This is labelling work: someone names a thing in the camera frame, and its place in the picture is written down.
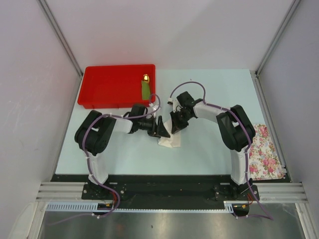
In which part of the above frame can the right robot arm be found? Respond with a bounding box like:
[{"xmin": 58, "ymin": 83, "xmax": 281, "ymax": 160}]
[{"xmin": 170, "ymin": 91, "xmax": 256, "ymax": 200}]

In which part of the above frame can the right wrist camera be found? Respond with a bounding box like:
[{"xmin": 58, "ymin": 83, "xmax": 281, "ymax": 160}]
[{"xmin": 167, "ymin": 98, "xmax": 178, "ymax": 112}]

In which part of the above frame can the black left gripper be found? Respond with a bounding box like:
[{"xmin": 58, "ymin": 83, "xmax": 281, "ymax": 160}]
[{"xmin": 138, "ymin": 116, "xmax": 169, "ymax": 138}]

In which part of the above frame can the red plastic bin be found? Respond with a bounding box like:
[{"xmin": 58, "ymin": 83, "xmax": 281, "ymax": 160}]
[{"xmin": 77, "ymin": 64, "xmax": 156, "ymax": 109}]

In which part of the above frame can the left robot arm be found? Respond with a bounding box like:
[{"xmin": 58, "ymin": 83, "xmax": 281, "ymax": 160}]
[{"xmin": 74, "ymin": 104, "xmax": 170, "ymax": 199}]

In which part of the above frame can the floral tray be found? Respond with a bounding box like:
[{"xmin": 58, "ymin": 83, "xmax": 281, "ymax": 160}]
[{"xmin": 249, "ymin": 124, "xmax": 286, "ymax": 181}]

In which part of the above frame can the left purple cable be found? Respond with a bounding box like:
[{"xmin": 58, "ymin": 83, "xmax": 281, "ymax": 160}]
[{"xmin": 46, "ymin": 93, "xmax": 161, "ymax": 226}]

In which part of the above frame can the white paper napkin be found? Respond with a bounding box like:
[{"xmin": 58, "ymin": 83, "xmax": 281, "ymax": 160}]
[{"xmin": 158, "ymin": 119, "xmax": 181, "ymax": 148}]

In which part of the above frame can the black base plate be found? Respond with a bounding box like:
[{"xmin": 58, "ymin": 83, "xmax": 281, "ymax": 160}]
[{"xmin": 51, "ymin": 174, "xmax": 260, "ymax": 211}]

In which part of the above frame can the aluminium frame rail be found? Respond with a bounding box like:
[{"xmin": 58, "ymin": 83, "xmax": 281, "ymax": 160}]
[{"xmin": 36, "ymin": 181, "xmax": 85, "ymax": 202}]

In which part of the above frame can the white cable duct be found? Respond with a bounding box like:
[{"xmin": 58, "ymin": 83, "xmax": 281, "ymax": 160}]
[{"xmin": 46, "ymin": 201, "xmax": 236, "ymax": 214}]

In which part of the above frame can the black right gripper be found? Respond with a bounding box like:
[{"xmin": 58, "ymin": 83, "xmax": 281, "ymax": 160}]
[{"xmin": 170, "ymin": 110, "xmax": 192, "ymax": 135}]

